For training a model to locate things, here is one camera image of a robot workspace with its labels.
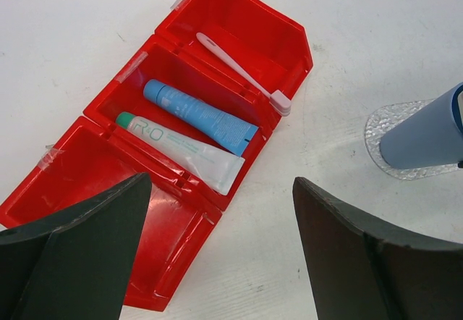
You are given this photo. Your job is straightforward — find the clear textured glass tray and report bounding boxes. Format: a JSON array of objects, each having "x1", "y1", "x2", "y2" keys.
[{"x1": 364, "y1": 99, "x2": 462, "y2": 181}]

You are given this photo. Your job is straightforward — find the blue toothpaste tube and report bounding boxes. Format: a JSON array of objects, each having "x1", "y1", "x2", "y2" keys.
[{"x1": 143, "y1": 80, "x2": 258, "y2": 156}]

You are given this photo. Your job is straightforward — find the red plastic compartment bin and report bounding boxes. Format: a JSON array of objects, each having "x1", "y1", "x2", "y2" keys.
[{"x1": 1, "y1": 0, "x2": 313, "y2": 311}]

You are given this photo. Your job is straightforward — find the blue plastic cup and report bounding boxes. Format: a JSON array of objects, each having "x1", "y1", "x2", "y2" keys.
[{"x1": 380, "y1": 83, "x2": 462, "y2": 169}]

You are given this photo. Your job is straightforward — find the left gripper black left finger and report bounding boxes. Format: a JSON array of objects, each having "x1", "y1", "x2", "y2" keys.
[{"x1": 1, "y1": 173, "x2": 151, "y2": 319}]

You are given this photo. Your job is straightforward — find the white toothpaste tube green cap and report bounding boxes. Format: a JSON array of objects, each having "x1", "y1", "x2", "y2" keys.
[{"x1": 116, "y1": 111, "x2": 245, "y2": 195}]

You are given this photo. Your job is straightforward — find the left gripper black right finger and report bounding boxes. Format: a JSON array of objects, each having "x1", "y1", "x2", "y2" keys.
[{"x1": 292, "y1": 177, "x2": 462, "y2": 319}]

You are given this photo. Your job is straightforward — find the pink toothbrush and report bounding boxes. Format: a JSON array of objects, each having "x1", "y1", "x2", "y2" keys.
[{"x1": 196, "y1": 33, "x2": 292, "y2": 117}]

